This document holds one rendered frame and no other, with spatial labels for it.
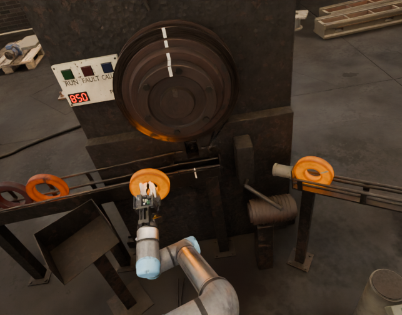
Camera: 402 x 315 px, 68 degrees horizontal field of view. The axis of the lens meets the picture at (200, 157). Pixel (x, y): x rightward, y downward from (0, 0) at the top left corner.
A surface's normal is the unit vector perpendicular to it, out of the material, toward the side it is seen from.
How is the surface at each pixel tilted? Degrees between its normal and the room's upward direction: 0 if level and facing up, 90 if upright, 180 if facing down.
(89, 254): 5
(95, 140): 0
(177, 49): 29
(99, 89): 90
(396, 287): 0
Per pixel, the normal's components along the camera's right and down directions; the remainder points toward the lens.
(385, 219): -0.15, -0.75
